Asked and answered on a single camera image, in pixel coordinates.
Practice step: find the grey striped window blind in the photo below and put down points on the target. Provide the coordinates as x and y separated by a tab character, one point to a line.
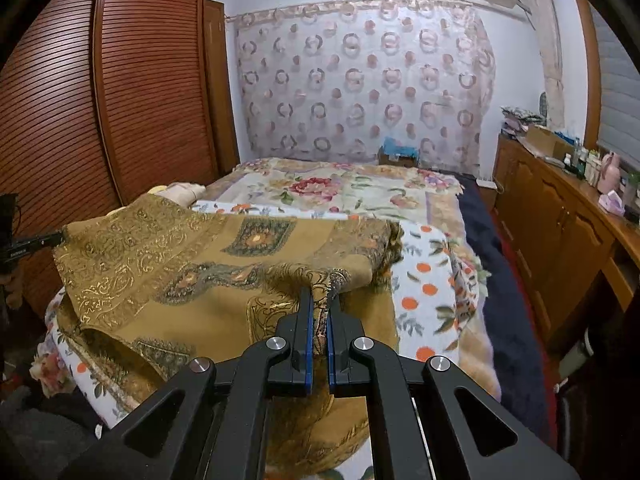
620	95

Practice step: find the brown gold patterned garment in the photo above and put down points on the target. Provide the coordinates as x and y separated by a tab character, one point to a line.
175	260

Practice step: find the small desk fan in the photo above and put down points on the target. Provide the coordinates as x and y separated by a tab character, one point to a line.
544	104

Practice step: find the person's left hand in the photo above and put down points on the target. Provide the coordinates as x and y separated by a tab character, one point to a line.
15	287

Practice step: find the pink tissue holder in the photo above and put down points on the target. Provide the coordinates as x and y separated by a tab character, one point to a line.
612	204

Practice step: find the pink bottle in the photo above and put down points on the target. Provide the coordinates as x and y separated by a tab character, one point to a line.
609	175

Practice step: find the wooden louvered wardrobe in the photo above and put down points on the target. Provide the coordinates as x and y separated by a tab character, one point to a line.
150	85

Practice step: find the green bottle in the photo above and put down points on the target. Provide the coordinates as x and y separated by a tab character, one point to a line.
633	189

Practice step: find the stack of folded clothes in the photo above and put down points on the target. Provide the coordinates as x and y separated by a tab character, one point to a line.
520	120

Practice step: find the beige window curtain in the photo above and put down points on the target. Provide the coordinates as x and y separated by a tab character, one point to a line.
547	50

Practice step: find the group of toiletry bottles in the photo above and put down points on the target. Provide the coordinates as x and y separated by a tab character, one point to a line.
582	160

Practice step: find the beige folded cloth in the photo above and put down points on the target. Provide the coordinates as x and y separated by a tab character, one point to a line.
182	194

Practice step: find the white power strip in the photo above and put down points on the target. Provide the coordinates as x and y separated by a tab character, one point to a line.
486	182

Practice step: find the open cardboard box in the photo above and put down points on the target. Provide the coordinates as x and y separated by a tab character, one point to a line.
542	141

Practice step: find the wooden sideboard cabinet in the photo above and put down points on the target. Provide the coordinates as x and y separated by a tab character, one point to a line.
550	220

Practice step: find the cardboard box with blue cloth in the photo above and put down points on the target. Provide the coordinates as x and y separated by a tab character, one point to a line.
397	152

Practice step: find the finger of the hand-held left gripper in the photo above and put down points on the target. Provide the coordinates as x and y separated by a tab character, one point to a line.
47	240

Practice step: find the navy blue blanket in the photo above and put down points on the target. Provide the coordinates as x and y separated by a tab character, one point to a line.
510	310

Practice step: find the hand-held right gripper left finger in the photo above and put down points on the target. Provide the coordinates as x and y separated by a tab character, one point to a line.
310	340

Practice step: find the sheer circle print curtain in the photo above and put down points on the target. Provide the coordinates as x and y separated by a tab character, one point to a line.
365	85

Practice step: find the floral bed quilt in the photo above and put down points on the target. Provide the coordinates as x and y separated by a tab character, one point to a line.
325	185

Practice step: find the yellow pillow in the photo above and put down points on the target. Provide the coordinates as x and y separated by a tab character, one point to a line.
156	190

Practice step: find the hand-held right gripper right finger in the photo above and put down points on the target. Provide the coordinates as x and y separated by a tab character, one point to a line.
331	350

